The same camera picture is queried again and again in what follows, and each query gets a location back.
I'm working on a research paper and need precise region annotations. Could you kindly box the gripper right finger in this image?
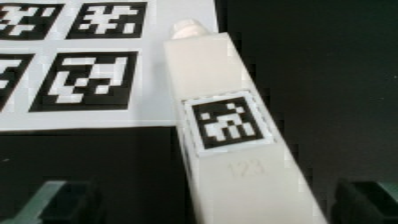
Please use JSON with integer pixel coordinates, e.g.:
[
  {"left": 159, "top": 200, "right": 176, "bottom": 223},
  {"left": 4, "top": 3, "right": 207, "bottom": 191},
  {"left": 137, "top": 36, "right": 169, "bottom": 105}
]
[{"left": 379, "top": 182, "right": 398, "bottom": 202}]

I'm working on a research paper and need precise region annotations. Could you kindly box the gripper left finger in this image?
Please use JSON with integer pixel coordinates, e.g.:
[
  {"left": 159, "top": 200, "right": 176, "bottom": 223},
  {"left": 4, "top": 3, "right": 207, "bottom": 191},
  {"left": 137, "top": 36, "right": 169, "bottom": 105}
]
[{"left": 6, "top": 181, "right": 66, "bottom": 224}]

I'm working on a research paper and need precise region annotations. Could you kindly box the white desk leg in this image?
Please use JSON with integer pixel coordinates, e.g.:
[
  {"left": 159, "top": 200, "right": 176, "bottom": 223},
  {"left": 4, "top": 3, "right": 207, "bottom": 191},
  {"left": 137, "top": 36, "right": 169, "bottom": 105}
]
[{"left": 166, "top": 19, "right": 327, "bottom": 224}]

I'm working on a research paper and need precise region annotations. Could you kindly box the white fiducial marker sheet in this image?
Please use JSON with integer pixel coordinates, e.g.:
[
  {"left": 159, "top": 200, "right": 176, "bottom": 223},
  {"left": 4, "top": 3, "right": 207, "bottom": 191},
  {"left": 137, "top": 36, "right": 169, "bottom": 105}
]
[{"left": 0, "top": 0, "right": 219, "bottom": 132}]

